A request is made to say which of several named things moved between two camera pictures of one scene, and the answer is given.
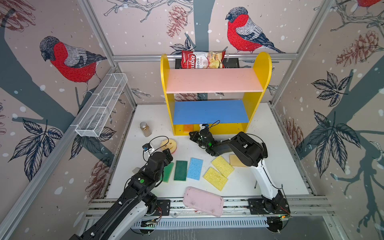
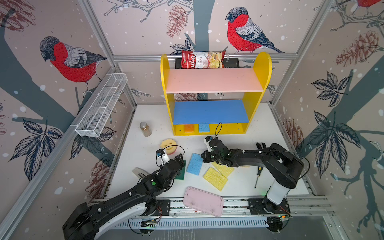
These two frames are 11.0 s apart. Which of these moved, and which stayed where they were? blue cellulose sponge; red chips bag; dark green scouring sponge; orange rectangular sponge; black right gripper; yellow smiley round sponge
Moved: black right gripper; blue cellulose sponge
Stayed: dark green scouring sponge; red chips bag; yellow smiley round sponge; orange rectangular sponge
